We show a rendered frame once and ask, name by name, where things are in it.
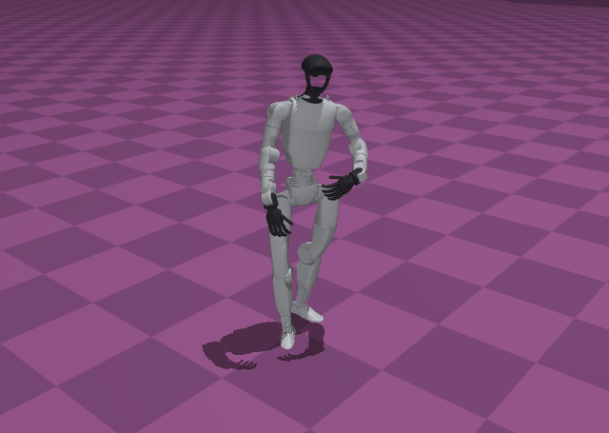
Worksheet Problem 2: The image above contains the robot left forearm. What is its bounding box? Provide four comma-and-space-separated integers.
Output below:
353, 140, 368, 183

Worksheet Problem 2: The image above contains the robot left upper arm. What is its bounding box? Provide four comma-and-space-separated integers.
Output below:
334, 103, 362, 156

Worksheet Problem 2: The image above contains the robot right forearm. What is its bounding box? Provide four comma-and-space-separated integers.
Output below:
258, 147, 276, 206

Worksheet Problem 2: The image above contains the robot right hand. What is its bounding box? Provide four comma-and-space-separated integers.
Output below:
264, 192, 293, 237

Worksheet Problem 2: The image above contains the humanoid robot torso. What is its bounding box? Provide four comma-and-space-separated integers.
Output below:
282, 93, 337, 207

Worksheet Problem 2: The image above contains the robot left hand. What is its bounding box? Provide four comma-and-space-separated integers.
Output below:
322, 167, 363, 201

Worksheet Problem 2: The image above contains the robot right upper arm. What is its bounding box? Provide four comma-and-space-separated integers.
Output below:
261, 101, 292, 164

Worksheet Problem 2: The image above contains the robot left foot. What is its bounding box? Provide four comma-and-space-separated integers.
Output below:
291, 301, 324, 323

